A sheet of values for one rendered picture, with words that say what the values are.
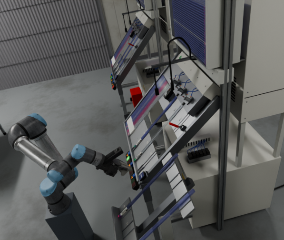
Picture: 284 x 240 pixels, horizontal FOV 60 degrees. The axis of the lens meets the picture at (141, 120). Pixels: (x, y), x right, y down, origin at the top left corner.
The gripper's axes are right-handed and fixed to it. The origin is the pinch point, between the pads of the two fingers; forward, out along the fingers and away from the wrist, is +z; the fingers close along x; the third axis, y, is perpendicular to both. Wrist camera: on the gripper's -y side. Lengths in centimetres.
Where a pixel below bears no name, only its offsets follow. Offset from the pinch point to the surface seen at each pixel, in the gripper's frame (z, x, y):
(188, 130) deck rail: 12.4, 8.6, -36.9
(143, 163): 13.0, -11.5, -1.6
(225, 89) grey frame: 9, 19, -65
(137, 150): 12.9, -26.6, -2.5
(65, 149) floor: 7, -166, 82
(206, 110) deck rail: 12, 12, -52
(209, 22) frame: -19, 21, -83
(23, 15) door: -114, -380, -21
